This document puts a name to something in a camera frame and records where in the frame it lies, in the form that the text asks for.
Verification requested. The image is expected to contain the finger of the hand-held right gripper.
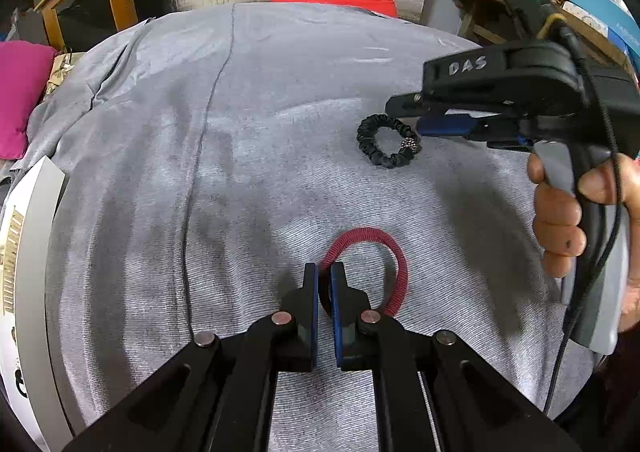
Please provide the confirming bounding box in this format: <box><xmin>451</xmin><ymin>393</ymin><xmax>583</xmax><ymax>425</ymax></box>
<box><xmin>385</xmin><ymin>92</ymin><xmax>453</xmax><ymax>119</ymax></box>
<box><xmin>417</xmin><ymin>113</ymin><xmax>533</xmax><ymax>150</ymax></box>

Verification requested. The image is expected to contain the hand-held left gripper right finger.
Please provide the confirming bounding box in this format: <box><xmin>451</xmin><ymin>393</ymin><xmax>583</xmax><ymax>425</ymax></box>
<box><xmin>327</xmin><ymin>262</ymin><xmax>583</xmax><ymax>452</ymax></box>

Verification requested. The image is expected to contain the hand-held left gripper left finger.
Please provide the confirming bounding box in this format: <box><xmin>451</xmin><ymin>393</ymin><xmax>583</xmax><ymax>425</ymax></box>
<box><xmin>62</xmin><ymin>262</ymin><xmax>321</xmax><ymax>452</ymax></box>

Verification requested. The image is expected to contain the black scrunchie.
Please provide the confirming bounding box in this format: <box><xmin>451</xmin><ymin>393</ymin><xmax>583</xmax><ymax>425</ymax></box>
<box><xmin>356</xmin><ymin>113</ymin><xmax>422</xmax><ymax>168</ymax></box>

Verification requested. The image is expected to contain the dark red hair tie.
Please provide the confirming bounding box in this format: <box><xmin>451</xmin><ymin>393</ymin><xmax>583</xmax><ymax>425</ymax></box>
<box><xmin>320</xmin><ymin>227</ymin><xmax>408</xmax><ymax>318</ymax></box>

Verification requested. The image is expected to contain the white box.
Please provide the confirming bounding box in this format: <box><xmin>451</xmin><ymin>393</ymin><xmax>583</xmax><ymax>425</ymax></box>
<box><xmin>0</xmin><ymin>155</ymin><xmax>76</xmax><ymax>452</ymax></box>

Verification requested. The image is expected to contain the person's right hand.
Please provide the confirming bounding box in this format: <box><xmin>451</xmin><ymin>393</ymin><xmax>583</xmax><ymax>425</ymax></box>
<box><xmin>527</xmin><ymin>152</ymin><xmax>640</xmax><ymax>333</ymax></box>

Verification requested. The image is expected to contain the wooden side table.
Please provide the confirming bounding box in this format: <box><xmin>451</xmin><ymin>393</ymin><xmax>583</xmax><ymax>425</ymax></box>
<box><xmin>435</xmin><ymin>0</ymin><xmax>640</xmax><ymax>66</ymax></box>

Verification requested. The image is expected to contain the blue cardboard box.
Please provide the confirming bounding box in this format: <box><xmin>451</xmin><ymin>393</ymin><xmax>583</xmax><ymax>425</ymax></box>
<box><xmin>567</xmin><ymin>0</ymin><xmax>640</xmax><ymax>53</ymax></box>

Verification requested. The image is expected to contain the grey cloth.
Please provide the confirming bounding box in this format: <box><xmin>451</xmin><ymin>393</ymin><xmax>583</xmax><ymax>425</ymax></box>
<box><xmin>27</xmin><ymin>2</ymin><xmax>601</xmax><ymax>452</ymax></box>

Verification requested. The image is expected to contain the floral fabric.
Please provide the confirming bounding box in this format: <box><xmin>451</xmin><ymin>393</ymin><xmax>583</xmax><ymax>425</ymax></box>
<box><xmin>42</xmin><ymin>51</ymin><xmax>86</xmax><ymax>98</ymax></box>

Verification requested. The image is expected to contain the magenta pillow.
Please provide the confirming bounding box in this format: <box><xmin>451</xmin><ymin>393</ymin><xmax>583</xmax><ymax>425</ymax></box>
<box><xmin>0</xmin><ymin>41</ymin><xmax>58</xmax><ymax>160</ymax></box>

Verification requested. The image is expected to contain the black cable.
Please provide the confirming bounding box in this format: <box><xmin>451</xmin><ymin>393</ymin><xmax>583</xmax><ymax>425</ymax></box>
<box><xmin>542</xmin><ymin>25</ymin><xmax>626</xmax><ymax>420</ymax></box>

